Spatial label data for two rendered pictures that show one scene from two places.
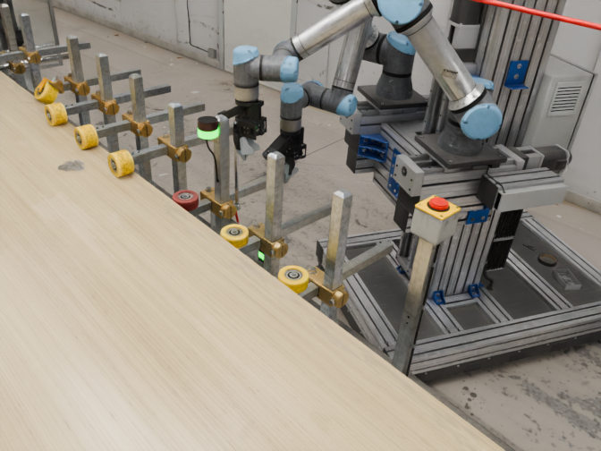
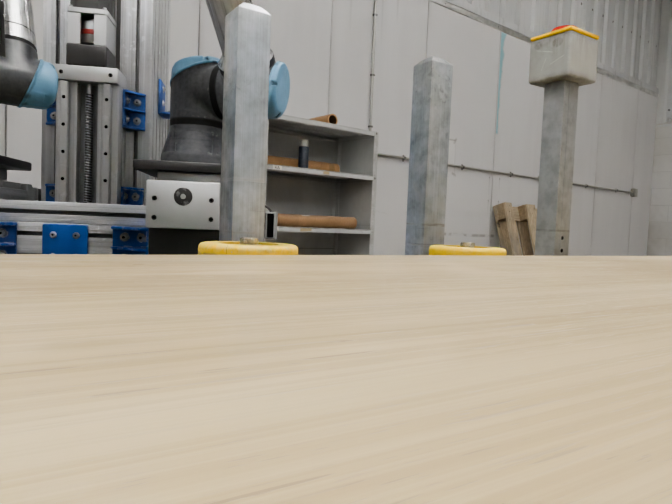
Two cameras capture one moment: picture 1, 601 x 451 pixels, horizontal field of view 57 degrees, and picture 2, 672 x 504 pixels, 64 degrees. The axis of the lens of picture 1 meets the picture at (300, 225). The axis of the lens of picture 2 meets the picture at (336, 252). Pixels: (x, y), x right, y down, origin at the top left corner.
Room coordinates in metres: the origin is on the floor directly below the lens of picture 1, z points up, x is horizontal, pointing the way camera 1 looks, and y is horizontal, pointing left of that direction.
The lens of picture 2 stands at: (1.14, 0.60, 0.93)
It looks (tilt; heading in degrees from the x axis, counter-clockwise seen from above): 3 degrees down; 283
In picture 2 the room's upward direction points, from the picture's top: 2 degrees clockwise
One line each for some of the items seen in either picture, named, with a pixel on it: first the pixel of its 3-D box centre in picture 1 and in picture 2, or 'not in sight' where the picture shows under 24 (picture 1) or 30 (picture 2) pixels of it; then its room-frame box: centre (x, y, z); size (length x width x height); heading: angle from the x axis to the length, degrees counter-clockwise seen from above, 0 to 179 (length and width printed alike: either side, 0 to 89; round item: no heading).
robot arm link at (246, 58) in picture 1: (247, 66); not in sight; (1.63, 0.19, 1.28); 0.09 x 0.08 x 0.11; 87
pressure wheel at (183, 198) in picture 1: (186, 209); not in sight; (1.48, 0.37, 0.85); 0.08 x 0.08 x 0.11
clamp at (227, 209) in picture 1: (217, 203); not in sight; (1.55, 0.28, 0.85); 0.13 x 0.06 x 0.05; 46
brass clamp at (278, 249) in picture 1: (267, 241); not in sight; (1.38, 0.10, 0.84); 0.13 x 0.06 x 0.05; 46
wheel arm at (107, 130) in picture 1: (148, 119); not in sight; (1.95, 0.61, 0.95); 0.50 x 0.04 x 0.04; 136
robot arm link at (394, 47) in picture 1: (398, 52); not in sight; (2.19, -0.33, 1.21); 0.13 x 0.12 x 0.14; 58
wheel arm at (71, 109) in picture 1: (115, 98); not in sight; (2.13, 0.79, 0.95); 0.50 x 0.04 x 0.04; 136
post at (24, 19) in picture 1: (33, 65); not in sight; (2.59, 1.33, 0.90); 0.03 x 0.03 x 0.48; 46
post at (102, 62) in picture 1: (109, 113); not in sight; (2.06, 0.79, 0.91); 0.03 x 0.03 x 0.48; 46
